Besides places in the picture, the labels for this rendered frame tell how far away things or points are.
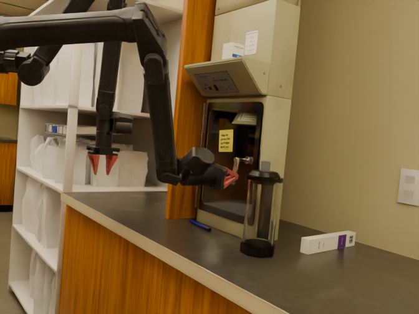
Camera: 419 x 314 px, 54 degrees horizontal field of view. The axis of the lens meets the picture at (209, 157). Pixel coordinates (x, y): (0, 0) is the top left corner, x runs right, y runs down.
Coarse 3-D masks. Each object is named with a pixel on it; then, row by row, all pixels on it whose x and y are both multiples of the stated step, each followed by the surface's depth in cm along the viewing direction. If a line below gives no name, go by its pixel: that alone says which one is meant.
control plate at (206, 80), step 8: (216, 72) 136; (224, 72) 133; (200, 80) 146; (208, 80) 143; (216, 80) 140; (224, 80) 136; (232, 80) 134; (208, 88) 147; (224, 88) 140; (232, 88) 137
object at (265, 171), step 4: (264, 164) 119; (268, 164) 119; (264, 168) 119; (268, 168) 119; (252, 172) 119; (256, 172) 117; (260, 172) 117; (264, 172) 116; (268, 172) 117; (272, 172) 119; (276, 172) 120; (260, 176) 116; (264, 176) 116; (268, 176) 116; (272, 176) 116; (276, 176) 117
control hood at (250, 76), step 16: (192, 64) 144; (208, 64) 136; (224, 64) 130; (240, 64) 125; (256, 64) 126; (192, 80) 150; (240, 80) 131; (256, 80) 127; (208, 96) 151; (224, 96) 146
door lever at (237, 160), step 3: (246, 156) 134; (234, 159) 131; (237, 159) 131; (240, 159) 132; (243, 159) 133; (246, 159) 134; (249, 159) 133; (234, 162) 132; (237, 162) 131; (246, 162) 134; (234, 165) 132; (237, 165) 131; (234, 168) 132; (237, 168) 132; (234, 171) 132; (237, 171) 132; (231, 177) 133; (231, 183) 133; (234, 183) 133
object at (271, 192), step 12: (252, 180) 116; (252, 192) 117; (264, 192) 116; (276, 192) 117; (252, 204) 117; (264, 204) 116; (276, 204) 118; (252, 216) 117; (264, 216) 116; (276, 216) 119; (252, 228) 117; (264, 228) 116; (252, 240) 117; (264, 240) 117
